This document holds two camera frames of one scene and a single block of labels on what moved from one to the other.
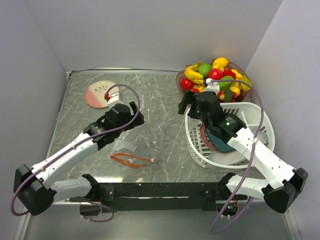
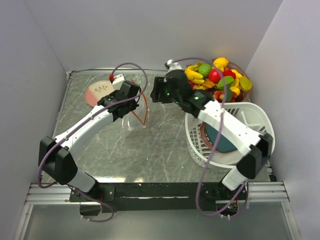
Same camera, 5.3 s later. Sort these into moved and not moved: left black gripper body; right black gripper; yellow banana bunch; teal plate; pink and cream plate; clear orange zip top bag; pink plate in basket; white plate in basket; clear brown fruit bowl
Moved: right black gripper; clear orange zip top bag; left black gripper body
Not moved: teal plate; clear brown fruit bowl; pink and cream plate; white plate in basket; yellow banana bunch; pink plate in basket
